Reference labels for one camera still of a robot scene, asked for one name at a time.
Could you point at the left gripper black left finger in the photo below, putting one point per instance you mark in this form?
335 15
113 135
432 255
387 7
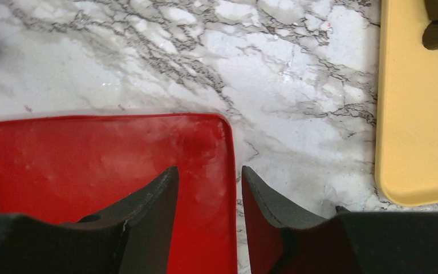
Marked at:
132 235

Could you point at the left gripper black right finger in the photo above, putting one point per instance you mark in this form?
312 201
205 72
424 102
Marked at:
286 238

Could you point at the red box lid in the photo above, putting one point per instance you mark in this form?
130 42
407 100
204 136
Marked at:
61 169

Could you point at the yellow plastic tray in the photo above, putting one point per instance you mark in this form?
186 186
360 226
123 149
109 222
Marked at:
406 158

